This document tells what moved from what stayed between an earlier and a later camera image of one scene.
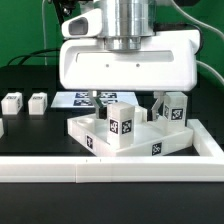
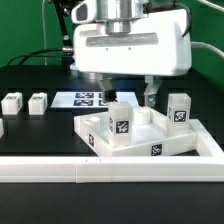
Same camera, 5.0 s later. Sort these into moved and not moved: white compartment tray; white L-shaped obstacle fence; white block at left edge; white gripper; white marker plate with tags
Moved: white compartment tray; white gripper
Not moved: white marker plate with tags; white L-shaped obstacle fence; white block at left edge
